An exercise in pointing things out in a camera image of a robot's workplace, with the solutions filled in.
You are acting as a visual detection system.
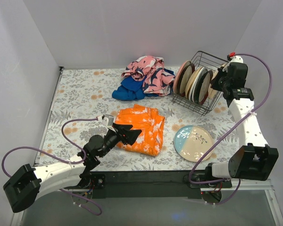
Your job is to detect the tan bird pattern plate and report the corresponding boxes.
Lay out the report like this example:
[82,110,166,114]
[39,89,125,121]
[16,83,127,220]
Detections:
[208,68,218,99]

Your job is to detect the red rimmed black plate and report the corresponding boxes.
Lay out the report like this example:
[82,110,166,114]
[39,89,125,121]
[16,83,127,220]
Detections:
[198,70,213,105]

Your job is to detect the white blue striped plate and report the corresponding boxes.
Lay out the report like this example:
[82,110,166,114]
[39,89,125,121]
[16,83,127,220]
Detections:
[194,68,208,104]

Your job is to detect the blue and cream plate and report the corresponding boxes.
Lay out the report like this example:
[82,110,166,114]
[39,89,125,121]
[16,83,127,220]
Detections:
[174,125,214,162]

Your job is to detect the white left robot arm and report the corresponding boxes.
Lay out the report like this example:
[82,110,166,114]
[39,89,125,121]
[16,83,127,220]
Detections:
[3,123,142,213]

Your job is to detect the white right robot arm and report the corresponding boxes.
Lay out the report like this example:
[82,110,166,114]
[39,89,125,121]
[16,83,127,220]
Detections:
[204,62,279,187]

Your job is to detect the orange tie-dye folded shorts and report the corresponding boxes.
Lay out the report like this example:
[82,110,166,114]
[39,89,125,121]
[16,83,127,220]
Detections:
[115,104,165,156]

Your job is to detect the blue cloth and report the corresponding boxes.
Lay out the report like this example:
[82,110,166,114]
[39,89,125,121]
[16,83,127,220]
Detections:
[111,68,175,101]

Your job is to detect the white blue rimmed plate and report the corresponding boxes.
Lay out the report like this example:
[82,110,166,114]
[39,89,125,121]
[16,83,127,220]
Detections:
[189,67,205,102]

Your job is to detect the yellow rimmed plate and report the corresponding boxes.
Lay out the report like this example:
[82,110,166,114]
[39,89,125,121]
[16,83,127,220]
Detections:
[185,67,203,99]

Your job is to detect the brown rimmed cream plate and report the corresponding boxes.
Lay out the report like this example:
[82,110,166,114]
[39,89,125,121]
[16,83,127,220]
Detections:
[177,60,195,97]

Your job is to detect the floral table mat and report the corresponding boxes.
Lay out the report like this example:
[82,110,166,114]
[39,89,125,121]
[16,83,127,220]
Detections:
[35,69,240,171]

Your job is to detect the pink plate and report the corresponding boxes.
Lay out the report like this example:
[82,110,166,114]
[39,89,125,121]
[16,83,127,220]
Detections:
[173,60,193,95]

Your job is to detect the pink navy patterned cloth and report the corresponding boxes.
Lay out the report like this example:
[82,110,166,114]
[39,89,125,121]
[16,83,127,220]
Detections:
[121,56,175,97]

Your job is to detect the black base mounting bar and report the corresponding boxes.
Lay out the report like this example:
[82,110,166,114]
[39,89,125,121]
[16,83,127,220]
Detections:
[78,170,232,199]

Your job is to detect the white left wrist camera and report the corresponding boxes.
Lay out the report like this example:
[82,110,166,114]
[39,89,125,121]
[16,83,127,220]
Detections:
[101,114,114,128]

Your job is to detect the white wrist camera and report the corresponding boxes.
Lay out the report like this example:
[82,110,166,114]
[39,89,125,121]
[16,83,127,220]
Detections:
[101,114,114,128]
[227,52,243,64]

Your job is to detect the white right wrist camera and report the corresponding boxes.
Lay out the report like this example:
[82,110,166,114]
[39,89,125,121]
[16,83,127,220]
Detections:
[227,52,243,64]

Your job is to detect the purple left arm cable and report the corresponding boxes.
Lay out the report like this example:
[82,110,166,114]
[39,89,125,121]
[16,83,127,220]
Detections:
[1,117,103,216]

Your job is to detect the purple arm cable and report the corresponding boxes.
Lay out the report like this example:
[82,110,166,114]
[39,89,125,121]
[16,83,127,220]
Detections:
[1,117,103,216]
[187,54,273,205]

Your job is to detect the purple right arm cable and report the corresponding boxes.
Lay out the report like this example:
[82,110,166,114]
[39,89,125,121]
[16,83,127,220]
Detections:
[187,54,273,205]

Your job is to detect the black wire dish rack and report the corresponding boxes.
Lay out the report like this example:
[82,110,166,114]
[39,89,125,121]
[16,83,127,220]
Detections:
[171,51,228,115]

